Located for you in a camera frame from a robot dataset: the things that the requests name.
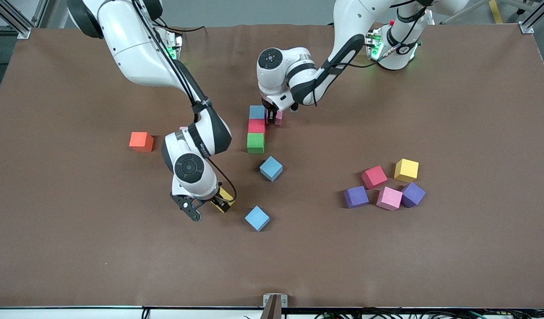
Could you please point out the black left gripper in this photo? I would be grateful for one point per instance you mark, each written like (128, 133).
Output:
(270, 116)

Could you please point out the yellow foam block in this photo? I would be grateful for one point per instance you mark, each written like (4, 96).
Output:
(227, 195)
(406, 169)

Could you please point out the blue foam block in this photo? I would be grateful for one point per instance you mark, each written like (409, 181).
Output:
(256, 217)
(257, 112)
(270, 167)

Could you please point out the red foam block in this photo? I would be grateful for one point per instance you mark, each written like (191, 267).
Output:
(256, 126)
(374, 176)

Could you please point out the green foam block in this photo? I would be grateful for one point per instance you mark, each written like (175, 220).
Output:
(255, 142)

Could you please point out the purple foam block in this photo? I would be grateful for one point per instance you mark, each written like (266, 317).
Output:
(413, 193)
(356, 196)

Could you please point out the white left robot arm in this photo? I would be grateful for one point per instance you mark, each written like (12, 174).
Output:
(289, 66)

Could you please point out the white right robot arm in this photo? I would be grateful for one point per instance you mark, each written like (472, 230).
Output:
(134, 53)

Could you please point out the orange foam block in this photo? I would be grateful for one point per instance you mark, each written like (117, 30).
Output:
(140, 141)

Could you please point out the brown table cover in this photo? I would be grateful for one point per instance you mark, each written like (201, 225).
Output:
(121, 248)

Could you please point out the metal table edge bracket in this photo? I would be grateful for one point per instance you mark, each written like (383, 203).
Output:
(267, 300)

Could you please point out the white table edge rail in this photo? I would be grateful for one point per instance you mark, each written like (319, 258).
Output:
(77, 313)

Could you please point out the aluminium frame post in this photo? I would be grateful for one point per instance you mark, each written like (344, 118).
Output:
(23, 32)
(526, 29)

